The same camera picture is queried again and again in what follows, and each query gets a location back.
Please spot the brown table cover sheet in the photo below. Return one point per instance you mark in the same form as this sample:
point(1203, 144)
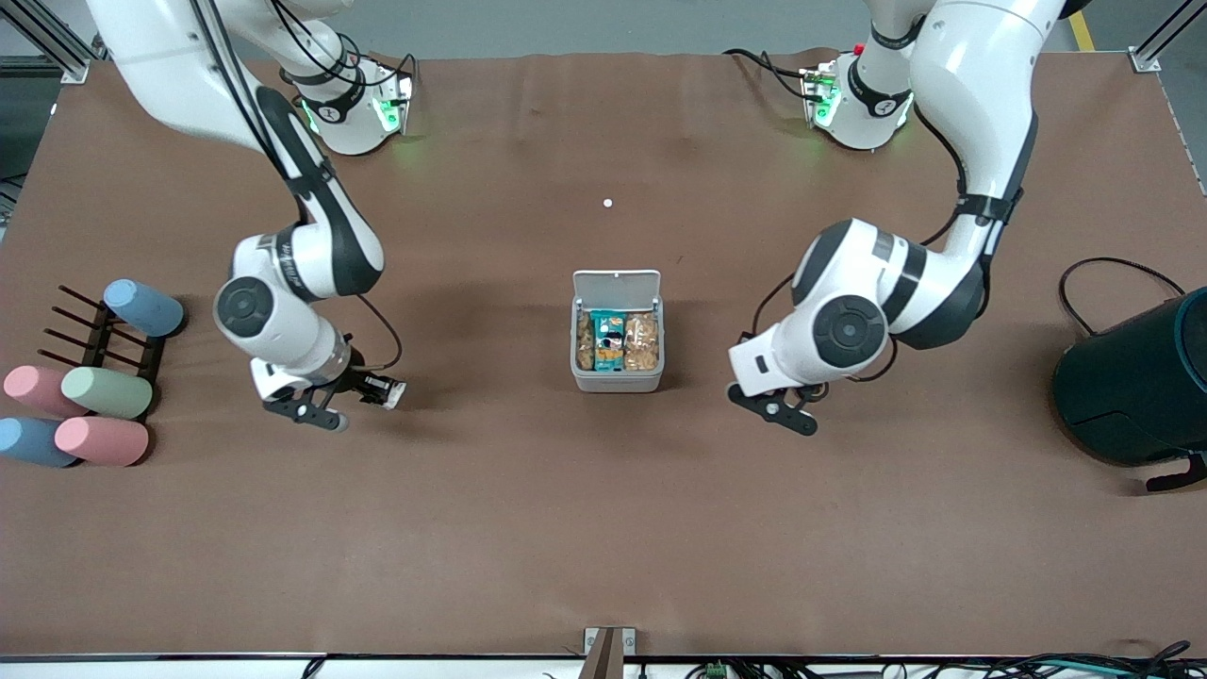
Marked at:
point(471, 519)

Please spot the black trash can foot pedal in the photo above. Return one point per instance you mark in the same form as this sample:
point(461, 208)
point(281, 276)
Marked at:
point(1179, 474)

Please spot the metal table edge bracket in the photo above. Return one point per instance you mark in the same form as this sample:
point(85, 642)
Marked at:
point(608, 651)

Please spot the pale green cup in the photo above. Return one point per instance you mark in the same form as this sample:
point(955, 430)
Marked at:
point(106, 392)

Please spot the green terminal connector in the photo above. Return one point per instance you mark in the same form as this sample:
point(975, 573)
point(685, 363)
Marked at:
point(717, 670)

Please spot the dark teal pedal trash can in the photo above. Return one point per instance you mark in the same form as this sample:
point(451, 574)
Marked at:
point(1132, 387)

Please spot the pink cup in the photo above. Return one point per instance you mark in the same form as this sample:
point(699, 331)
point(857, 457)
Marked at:
point(101, 440)
point(33, 389)

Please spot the teal snack packet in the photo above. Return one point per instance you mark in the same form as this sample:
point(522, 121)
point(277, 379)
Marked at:
point(603, 322)

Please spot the black cup rack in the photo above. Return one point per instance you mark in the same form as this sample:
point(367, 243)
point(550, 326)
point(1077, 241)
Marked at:
point(99, 344)

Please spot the brown snack packet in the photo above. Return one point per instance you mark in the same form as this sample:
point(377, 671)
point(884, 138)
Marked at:
point(586, 344)

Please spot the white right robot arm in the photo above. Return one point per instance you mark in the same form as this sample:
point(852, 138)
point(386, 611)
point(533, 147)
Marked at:
point(283, 325)

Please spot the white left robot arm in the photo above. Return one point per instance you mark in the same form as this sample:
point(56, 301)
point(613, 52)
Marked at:
point(971, 75)

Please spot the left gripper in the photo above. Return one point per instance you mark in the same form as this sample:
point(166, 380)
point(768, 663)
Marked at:
point(813, 388)

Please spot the white table edge rail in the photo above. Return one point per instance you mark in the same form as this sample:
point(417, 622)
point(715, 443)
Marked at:
point(141, 670)

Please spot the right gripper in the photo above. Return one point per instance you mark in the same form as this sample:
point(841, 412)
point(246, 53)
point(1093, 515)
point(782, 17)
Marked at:
point(357, 380)

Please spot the clear pretzel snack packet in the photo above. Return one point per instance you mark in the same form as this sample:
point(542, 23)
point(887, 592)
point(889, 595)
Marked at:
point(641, 344)

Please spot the grey open plastic box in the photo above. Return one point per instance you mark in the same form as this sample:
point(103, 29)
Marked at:
point(618, 382)

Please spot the light blue cup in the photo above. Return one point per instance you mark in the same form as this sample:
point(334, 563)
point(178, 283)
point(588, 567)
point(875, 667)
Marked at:
point(28, 440)
point(141, 307)

